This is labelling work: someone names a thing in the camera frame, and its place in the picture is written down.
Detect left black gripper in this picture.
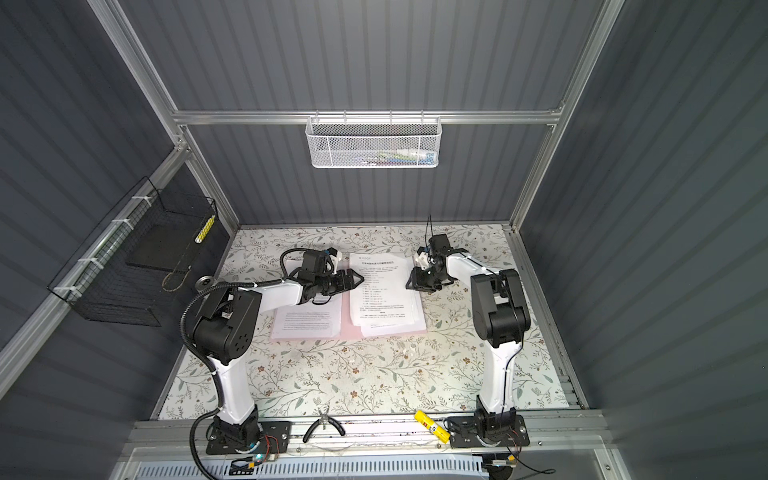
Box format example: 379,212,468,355
314,268,363,295

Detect printed paper sheet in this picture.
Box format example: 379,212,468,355
349,253,420,327
359,296,427,337
270,295,346,342

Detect pink file folder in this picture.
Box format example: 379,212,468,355
269,257,428,344

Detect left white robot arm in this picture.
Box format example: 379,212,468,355
179,248,365,453

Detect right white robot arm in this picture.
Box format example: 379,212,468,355
405,234,531,448

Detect silver metal can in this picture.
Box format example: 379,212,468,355
195,275,216,291

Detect yellow glue tube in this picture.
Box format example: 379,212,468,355
414,410,451,444

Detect yellow marker in basket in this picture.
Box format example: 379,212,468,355
194,214,217,244

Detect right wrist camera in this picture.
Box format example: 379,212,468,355
413,248,431,270

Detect black corrugated cable conduit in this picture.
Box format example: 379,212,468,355
179,247,313,480

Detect white wire mesh basket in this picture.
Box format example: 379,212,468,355
305,117,443,169

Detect black handled pliers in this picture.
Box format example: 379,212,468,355
302,413,346,443

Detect white perforated cable tray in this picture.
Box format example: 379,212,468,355
134,454,490,480

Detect black wire mesh basket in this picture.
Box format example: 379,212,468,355
48,177,218,327

